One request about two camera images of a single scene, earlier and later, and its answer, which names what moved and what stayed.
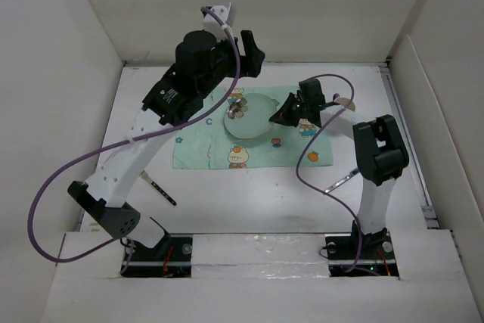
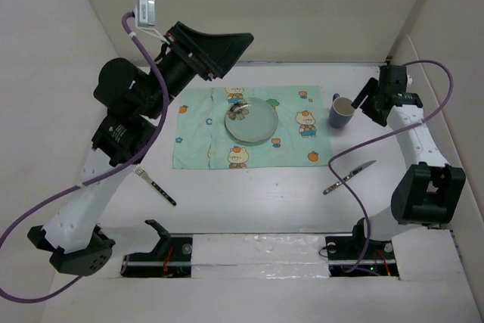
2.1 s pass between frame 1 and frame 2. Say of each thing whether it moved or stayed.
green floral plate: moved
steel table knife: stayed
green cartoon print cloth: stayed
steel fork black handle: stayed
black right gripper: moved
